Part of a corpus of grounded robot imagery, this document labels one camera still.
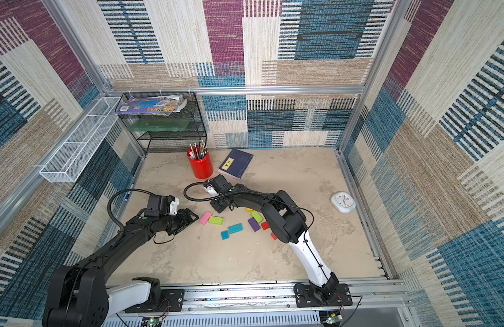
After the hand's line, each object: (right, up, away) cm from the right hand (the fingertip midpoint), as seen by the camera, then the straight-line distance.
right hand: (222, 202), depth 100 cm
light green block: (+17, -5, -6) cm, 19 cm away
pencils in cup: (-12, +25, +3) cm, 28 cm away
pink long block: (-7, -6, -6) cm, 11 cm away
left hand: (-9, -5, -13) cm, 17 cm away
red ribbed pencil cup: (-10, +20, 0) cm, 22 cm away
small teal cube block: (+3, -12, -10) cm, 16 cm away
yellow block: (+14, 0, -18) cm, 23 cm away
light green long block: (-1, -7, -8) cm, 10 cm away
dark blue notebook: (+5, +19, +15) cm, 25 cm away
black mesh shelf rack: (-42, +31, +15) cm, 55 cm away
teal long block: (+7, -10, -8) cm, 15 cm away
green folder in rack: (-29, +37, -4) cm, 47 cm away
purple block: (+16, -8, -8) cm, 19 cm away
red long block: (+20, -9, -8) cm, 24 cm away
